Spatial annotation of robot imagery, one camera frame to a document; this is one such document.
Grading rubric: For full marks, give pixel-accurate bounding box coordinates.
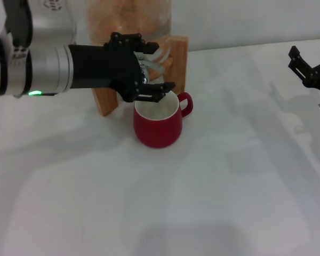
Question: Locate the glass drink dispenser jar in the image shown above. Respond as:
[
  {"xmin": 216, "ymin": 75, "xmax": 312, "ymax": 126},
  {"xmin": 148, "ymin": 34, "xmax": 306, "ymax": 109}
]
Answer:
[{"xmin": 87, "ymin": 0, "xmax": 174, "ymax": 81}]

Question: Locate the wooden dispenser stand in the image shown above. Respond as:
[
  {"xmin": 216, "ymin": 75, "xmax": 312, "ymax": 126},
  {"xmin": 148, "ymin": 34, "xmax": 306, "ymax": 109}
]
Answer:
[{"xmin": 92, "ymin": 35, "xmax": 189, "ymax": 117}]

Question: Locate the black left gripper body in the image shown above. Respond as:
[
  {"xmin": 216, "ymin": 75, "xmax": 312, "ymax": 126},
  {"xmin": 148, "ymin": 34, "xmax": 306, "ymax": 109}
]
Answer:
[{"xmin": 68, "ymin": 44, "xmax": 145, "ymax": 103}]

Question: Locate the chrome faucet tap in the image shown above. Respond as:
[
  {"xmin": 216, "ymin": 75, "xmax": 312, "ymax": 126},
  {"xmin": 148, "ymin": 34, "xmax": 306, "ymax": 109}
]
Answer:
[{"xmin": 135, "ymin": 52, "xmax": 166, "ymax": 86}]

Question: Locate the red ceramic cup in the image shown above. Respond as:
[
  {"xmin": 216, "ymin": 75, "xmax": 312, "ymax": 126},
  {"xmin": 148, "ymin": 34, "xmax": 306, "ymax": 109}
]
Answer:
[{"xmin": 133, "ymin": 90, "xmax": 195, "ymax": 149}]

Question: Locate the silver black wrist camera box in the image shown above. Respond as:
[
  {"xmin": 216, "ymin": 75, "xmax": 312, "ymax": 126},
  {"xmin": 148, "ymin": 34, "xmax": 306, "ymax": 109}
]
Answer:
[{"xmin": 4, "ymin": 0, "xmax": 78, "ymax": 53}]

